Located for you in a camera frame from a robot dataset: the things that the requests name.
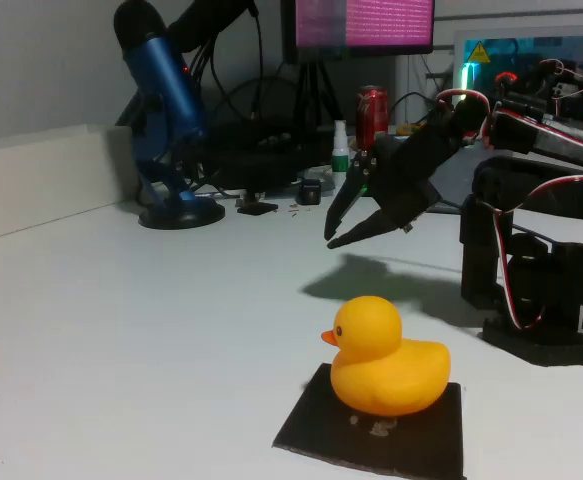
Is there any white green spray bottle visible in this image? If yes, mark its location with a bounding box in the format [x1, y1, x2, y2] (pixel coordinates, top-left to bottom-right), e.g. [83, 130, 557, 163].
[331, 119, 350, 189]

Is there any white framed lit enclosure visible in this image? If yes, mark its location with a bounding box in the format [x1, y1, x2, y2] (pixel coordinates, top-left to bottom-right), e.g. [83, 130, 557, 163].
[453, 27, 583, 101]

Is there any black tripod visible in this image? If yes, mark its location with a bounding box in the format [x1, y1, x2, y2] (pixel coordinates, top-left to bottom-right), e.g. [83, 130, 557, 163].
[290, 59, 345, 166]

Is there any small black stand base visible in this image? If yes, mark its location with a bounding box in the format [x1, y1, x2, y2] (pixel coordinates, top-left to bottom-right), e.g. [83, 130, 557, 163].
[235, 199, 280, 216]

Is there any white raised desk ledge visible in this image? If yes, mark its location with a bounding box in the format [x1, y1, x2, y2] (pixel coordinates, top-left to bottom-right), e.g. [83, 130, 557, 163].
[0, 123, 140, 246]

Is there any red white servo cable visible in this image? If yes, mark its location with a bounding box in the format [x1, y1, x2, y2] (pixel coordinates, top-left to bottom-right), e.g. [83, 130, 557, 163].
[435, 87, 475, 104]
[489, 174, 583, 332]

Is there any computer monitor with pink text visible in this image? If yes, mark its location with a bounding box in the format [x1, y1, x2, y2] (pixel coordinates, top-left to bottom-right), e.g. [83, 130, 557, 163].
[280, 0, 436, 64]

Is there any blue desktop microphone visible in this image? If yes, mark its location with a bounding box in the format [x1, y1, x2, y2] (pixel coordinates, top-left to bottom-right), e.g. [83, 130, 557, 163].
[113, 0, 226, 231]

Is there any small black cube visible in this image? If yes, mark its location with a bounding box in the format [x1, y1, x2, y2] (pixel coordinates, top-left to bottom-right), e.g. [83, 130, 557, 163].
[296, 178, 322, 206]

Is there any yellow rubber duck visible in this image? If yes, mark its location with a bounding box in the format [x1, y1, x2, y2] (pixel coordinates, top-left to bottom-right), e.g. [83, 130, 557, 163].
[320, 295, 452, 417]

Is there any red soda can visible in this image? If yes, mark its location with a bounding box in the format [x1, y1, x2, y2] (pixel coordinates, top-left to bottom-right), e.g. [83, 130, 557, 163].
[355, 84, 390, 151]

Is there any grey desk mat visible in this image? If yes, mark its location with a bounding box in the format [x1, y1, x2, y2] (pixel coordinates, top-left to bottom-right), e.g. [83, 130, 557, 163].
[425, 147, 503, 214]

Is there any black microphone cable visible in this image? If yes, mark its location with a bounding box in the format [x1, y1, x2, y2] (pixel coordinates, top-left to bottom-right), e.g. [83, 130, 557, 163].
[248, 9, 267, 121]

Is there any black audio device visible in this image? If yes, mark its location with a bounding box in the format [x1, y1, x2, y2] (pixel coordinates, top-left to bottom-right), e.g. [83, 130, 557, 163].
[195, 124, 333, 194]

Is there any black square pad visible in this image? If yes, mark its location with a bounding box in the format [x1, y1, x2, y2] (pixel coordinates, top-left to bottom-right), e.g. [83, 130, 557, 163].
[271, 362, 467, 480]

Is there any yellow warning sticker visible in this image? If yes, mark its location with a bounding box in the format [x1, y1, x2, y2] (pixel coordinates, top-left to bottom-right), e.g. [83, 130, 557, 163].
[468, 40, 492, 64]

